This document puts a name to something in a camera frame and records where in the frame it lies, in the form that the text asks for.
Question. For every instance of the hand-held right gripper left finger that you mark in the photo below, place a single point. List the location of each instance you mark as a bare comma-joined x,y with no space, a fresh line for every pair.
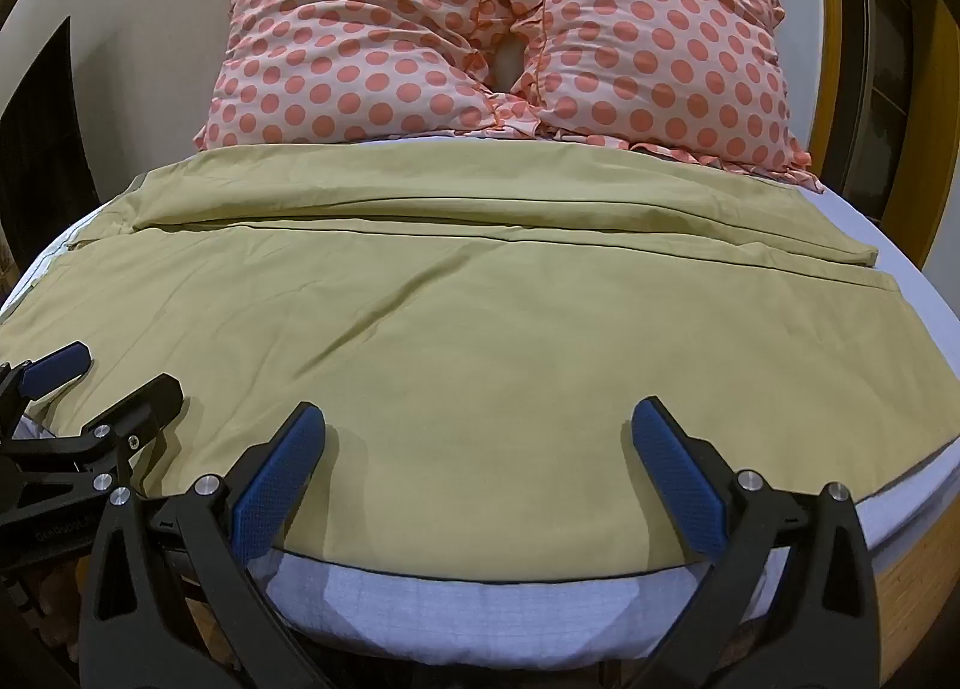
276,483

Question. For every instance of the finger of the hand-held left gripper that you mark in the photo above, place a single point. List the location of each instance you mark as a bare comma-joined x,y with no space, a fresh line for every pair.
54,368
139,410

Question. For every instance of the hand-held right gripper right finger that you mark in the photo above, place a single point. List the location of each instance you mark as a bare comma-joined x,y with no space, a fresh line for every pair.
676,486

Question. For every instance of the yellow-green bed sheet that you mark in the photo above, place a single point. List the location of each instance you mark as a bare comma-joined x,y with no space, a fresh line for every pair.
480,329

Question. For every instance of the bed with white sheet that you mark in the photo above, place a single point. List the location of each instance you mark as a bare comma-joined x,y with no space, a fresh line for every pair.
420,606

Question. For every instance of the dark wooden cabinet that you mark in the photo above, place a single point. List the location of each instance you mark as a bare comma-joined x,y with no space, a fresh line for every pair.
41,156

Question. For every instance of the pink polka dot pillow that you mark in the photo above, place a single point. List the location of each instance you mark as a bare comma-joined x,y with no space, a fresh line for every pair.
352,36
652,36

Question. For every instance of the dark door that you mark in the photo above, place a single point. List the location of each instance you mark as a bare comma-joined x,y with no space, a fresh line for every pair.
892,59

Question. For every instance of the yellow wooden door frame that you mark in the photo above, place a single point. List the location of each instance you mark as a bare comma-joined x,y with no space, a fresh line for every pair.
825,21

